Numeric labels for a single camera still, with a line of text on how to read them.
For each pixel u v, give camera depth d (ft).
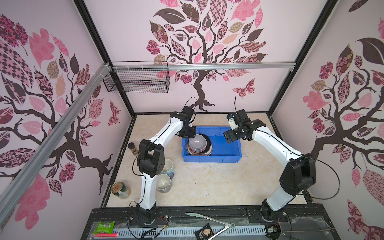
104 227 2.28
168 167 2.77
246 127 2.00
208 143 3.14
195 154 3.02
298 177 1.45
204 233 2.24
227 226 2.29
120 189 2.37
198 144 3.01
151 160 1.80
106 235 2.23
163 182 2.73
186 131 2.59
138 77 3.11
